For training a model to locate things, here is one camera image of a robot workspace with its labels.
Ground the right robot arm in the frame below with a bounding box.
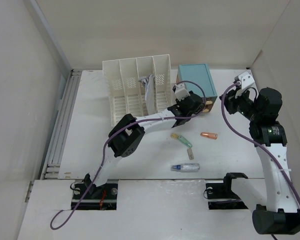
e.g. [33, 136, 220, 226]
[220, 84, 300, 238]

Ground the aluminium frame rail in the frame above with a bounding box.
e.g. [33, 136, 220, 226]
[38, 69, 82, 180]

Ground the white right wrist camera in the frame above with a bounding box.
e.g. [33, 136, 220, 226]
[234, 71, 255, 91]

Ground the beige eraser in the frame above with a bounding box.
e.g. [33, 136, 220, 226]
[170, 133, 179, 139]

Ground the orange correction tape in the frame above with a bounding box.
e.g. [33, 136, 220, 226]
[200, 132, 218, 140]

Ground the blue top drawer box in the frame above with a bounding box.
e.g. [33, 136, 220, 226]
[177, 63, 218, 102]

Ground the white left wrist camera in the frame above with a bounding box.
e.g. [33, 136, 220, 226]
[174, 83, 190, 101]

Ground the white plastic file organizer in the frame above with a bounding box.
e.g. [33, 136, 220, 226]
[102, 54, 172, 126]

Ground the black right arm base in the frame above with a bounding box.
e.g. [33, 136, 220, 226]
[203, 172, 248, 210]

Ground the clear blue-capped glue bottle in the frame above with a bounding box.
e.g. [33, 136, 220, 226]
[170, 163, 201, 173]

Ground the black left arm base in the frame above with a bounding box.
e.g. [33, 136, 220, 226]
[69, 179, 119, 211]

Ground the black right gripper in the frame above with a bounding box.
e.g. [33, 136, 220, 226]
[218, 86, 262, 122]

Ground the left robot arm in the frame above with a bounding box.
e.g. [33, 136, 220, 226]
[83, 91, 207, 199]

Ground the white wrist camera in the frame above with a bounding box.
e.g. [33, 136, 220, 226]
[234, 71, 255, 91]
[174, 83, 190, 101]

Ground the small tan eraser block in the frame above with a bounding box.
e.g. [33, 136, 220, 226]
[187, 148, 194, 160]

